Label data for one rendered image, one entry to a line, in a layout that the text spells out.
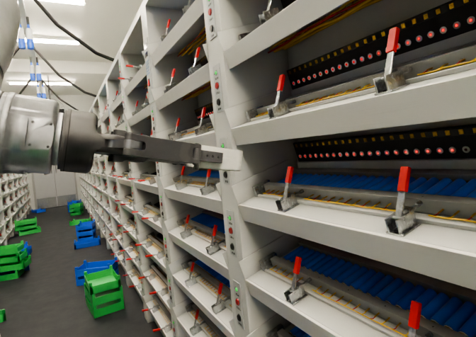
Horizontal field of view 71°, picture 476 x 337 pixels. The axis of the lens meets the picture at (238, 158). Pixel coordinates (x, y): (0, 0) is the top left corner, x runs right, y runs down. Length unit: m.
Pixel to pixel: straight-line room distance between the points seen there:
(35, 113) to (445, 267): 0.49
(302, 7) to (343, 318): 0.55
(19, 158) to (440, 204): 0.52
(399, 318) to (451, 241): 0.20
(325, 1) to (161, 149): 0.35
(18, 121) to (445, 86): 0.46
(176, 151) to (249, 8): 0.61
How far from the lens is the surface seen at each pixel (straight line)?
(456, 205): 0.53
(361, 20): 0.80
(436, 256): 0.48
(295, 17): 0.65
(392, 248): 0.52
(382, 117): 0.50
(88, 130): 0.42
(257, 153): 0.88
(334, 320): 0.69
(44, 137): 0.41
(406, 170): 0.52
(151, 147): 0.40
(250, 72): 0.90
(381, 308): 0.66
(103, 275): 2.89
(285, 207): 0.70
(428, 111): 0.46
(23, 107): 0.42
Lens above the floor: 1.04
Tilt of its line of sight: 2 degrees down
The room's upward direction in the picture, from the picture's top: 5 degrees counter-clockwise
